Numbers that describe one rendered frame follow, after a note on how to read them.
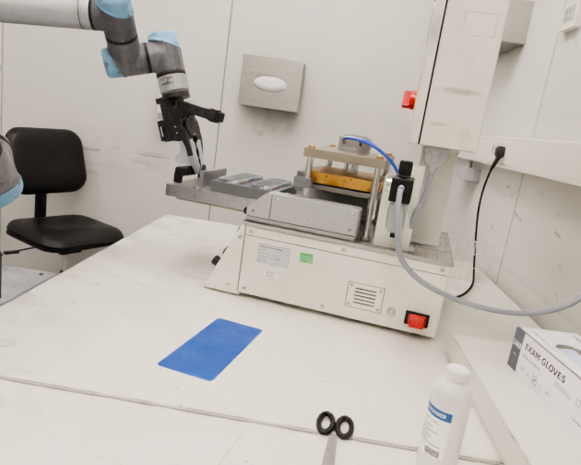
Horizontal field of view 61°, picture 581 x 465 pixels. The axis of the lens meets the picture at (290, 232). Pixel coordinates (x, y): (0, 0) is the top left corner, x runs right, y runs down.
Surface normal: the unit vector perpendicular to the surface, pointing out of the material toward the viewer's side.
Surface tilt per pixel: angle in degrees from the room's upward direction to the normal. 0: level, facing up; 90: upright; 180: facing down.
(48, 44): 90
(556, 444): 0
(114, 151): 90
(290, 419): 0
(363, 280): 90
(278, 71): 90
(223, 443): 0
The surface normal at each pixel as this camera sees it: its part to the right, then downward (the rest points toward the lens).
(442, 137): -0.26, 0.18
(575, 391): -0.98, -0.16
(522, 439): 0.14, -0.97
